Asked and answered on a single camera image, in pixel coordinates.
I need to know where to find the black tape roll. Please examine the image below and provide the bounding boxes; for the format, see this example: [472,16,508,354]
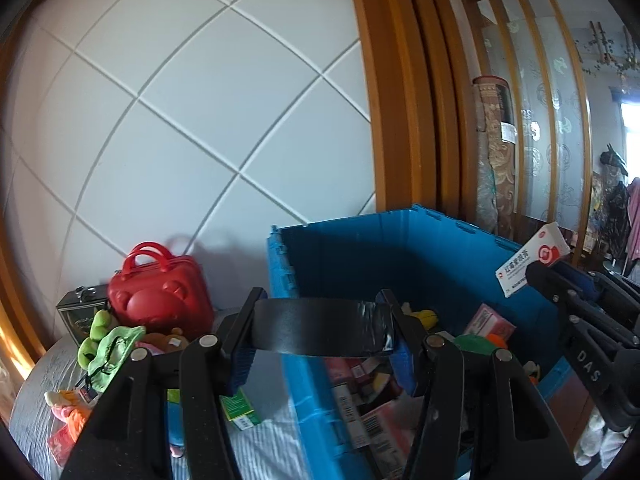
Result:
[252,297,401,358]

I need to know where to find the dark metal tin box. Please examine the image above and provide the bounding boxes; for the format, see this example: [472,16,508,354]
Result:
[56,285,113,346]

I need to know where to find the brown teddy bear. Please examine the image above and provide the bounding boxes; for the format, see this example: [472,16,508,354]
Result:
[135,327,191,356]

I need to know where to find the blue plastic crate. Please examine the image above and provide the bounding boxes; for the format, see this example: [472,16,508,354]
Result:
[266,204,573,480]

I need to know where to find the window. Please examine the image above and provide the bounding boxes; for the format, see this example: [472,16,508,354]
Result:
[620,100,640,133]

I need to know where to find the wooden slatted glass partition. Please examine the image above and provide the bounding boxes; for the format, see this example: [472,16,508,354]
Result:
[454,0,593,268]

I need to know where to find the hanging clothes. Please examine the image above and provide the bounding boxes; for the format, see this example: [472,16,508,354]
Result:
[592,142,640,281]

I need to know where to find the small green box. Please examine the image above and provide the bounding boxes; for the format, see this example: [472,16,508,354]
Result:
[220,389,264,432]

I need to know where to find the artificial vine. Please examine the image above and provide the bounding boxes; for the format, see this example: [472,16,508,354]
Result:
[575,20,640,78]

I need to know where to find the rolled patterned carpet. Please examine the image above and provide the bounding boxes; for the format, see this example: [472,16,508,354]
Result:
[472,76,516,236]

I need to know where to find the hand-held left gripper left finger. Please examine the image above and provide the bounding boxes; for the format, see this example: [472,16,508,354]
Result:
[60,287,268,480]

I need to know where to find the pink plush toy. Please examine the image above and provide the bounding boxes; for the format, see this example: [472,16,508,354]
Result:
[44,389,93,423]

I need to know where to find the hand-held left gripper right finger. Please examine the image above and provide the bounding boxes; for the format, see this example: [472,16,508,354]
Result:
[377,289,583,480]

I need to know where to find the green plush toy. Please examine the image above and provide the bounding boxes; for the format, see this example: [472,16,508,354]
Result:
[77,308,147,393]

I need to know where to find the white medicine box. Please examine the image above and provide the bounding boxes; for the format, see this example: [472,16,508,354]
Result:
[495,221,572,298]

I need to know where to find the white plush toy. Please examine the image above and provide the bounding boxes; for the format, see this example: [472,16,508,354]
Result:
[575,405,631,466]

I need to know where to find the grey striped cloth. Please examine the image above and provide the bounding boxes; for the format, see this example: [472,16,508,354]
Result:
[10,332,351,480]

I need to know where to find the pile of medicine boxes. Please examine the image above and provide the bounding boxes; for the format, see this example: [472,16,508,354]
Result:
[325,355,431,480]

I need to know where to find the orange plastic bag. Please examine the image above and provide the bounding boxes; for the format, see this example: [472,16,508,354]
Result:
[47,407,93,466]

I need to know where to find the wooden door frame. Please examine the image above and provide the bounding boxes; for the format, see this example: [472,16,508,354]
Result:
[345,0,481,231]

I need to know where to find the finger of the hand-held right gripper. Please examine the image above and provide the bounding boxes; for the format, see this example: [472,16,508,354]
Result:
[526,262,640,350]
[560,264,640,322]

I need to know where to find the red bear-shaped case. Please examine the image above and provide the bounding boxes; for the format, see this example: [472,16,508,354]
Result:
[107,241,216,343]

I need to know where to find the pink medicine box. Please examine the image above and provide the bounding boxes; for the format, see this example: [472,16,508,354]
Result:
[462,303,517,341]

